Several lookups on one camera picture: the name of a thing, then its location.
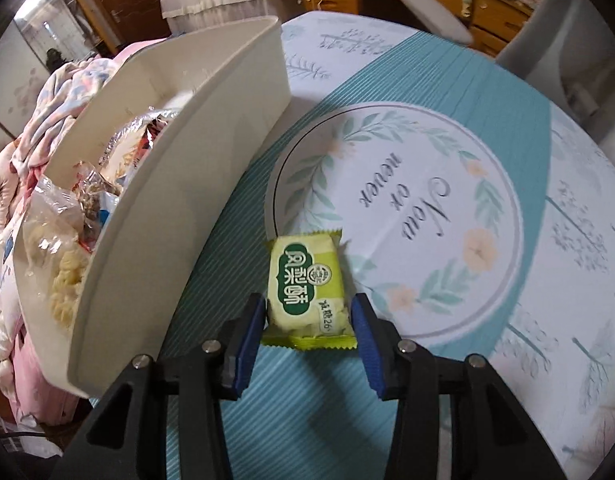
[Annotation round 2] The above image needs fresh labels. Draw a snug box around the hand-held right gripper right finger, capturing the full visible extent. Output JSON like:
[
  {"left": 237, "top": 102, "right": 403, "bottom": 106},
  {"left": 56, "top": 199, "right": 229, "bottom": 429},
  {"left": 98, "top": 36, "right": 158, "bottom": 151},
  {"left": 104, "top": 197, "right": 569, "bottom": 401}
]
[{"left": 350, "top": 292, "right": 568, "bottom": 480}]

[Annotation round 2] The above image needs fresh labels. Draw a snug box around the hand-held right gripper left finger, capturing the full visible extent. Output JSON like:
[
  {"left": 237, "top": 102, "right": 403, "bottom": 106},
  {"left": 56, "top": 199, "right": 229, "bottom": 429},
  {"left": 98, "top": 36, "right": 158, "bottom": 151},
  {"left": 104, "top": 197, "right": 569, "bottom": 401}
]
[{"left": 50, "top": 292, "right": 267, "bottom": 480}]

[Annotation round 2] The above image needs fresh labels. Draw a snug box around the green pastry packet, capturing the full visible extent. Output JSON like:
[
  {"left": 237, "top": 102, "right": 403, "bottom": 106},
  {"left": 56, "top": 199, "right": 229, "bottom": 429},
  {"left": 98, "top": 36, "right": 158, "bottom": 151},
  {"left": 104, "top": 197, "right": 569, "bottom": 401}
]
[{"left": 261, "top": 227, "right": 359, "bottom": 353}]

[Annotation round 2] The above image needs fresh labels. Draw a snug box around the white plastic bin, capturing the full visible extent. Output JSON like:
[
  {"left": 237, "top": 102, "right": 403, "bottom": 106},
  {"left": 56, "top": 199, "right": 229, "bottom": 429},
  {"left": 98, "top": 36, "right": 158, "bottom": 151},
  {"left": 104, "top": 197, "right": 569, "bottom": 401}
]
[{"left": 12, "top": 16, "right": 293, "bottom": 401}]

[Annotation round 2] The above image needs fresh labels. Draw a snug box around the pale cookie clear packet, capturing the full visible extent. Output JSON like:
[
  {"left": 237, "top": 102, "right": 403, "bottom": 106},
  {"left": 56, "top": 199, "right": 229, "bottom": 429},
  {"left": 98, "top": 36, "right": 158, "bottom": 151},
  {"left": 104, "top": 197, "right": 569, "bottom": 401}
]
[{"left": 22, "top": 180, "right": 95, "bottom": 331}]

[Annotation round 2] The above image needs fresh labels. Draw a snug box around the large pale cake packet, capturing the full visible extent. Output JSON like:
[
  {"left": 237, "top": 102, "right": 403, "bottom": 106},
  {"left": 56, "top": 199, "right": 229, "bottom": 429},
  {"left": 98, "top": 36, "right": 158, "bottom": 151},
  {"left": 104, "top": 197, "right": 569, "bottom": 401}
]
[{"left": 100, "top": 107, "right": 183, "bottom": 181}]

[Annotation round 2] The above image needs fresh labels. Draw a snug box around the floral fleece blanket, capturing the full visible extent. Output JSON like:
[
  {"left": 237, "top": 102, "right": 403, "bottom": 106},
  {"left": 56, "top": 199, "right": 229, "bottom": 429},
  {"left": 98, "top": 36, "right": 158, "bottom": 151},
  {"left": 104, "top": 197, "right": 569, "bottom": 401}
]
[{"left": 0, "top": 57, "right": 120, "bottom": 361}]

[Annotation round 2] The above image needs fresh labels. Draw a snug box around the grey office chair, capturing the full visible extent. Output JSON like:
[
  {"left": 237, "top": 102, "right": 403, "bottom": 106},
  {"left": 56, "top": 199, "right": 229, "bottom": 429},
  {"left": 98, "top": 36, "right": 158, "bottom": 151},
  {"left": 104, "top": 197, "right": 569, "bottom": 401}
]
[{"left": 386, "top": 0, "right": 615, "bottom": 156}]

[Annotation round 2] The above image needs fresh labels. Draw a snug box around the brown wooden door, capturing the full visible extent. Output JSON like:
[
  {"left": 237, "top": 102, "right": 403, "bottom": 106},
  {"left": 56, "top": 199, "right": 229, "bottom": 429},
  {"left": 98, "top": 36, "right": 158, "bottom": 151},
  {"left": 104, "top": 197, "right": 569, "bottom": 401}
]
[{"left": 70, "top": 0, "right": 168, "bottom": 56}]

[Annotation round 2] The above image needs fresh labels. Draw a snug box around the mirrored wardrobe door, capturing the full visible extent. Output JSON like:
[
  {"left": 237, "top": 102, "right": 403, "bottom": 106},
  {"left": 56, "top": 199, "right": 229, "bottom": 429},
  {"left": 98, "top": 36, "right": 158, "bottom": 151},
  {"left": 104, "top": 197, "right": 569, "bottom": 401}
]
[{"left": 0, "top": 0, "right": 95, "bottom": 146}]

